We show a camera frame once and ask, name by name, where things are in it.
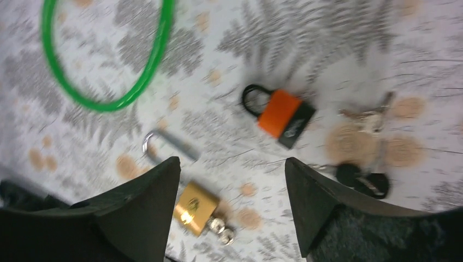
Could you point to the silver brass keys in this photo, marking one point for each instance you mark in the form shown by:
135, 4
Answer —
372, 122

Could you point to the floral table cloth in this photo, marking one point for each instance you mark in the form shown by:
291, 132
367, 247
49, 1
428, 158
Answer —
334, 53

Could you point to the black head keys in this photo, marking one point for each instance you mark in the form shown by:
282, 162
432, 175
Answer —
372, 184

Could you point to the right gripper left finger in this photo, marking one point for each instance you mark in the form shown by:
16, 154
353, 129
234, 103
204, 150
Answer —
130, 222

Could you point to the brass padlock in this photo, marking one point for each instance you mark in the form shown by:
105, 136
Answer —
196, 204

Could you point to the orange black padlock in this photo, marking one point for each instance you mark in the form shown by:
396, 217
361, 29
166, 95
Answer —
284, 118

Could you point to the green cable lock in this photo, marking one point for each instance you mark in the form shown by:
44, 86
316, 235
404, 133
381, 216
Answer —
104, 54

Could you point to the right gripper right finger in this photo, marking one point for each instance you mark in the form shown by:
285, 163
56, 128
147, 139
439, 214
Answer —
337, 223

